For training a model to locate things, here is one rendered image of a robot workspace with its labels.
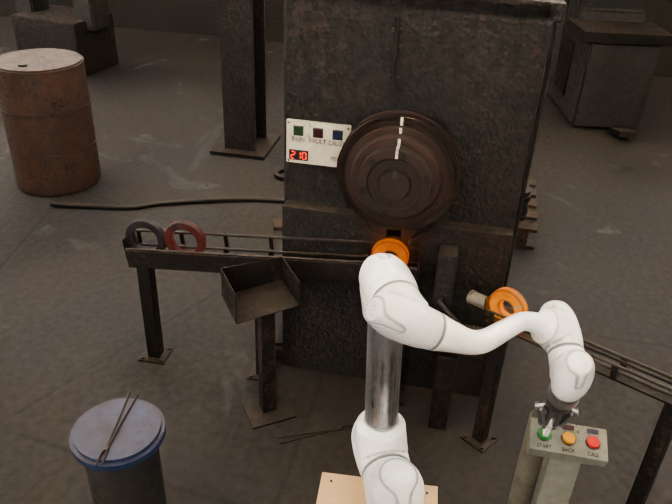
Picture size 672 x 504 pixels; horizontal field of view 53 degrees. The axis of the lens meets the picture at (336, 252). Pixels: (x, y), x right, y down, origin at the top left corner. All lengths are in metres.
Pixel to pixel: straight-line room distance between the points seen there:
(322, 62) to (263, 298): 0.96
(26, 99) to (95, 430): 2.84
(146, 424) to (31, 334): 1.40
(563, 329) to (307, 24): 1.43
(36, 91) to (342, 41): 2.68
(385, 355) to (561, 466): 0.78
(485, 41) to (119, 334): 2.27
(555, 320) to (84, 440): 1.58
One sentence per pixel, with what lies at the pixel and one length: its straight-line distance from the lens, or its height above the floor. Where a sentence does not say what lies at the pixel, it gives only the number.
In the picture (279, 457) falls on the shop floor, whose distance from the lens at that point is 2.96.
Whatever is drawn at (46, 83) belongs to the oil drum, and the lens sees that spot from 4.86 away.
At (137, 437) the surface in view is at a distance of 2.50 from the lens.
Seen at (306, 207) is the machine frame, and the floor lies 0.87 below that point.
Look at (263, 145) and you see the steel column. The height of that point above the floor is 0.03.
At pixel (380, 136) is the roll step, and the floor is 1.27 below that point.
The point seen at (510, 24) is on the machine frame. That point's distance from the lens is 2.59.
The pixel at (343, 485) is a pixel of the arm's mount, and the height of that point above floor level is 0.42.
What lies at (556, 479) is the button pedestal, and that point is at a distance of 2.44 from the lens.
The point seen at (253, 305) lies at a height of 0.59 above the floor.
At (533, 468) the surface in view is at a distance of 2.61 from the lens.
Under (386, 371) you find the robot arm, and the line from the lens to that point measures 1.93.
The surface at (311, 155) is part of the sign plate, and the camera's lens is 2.80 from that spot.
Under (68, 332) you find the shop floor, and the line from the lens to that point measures 3.75.
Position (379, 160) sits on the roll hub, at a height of 1.21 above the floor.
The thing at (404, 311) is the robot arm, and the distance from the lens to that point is 1.63.
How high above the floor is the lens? 2.19
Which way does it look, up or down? 31 degrees down
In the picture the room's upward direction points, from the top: 3 degrees clockwise
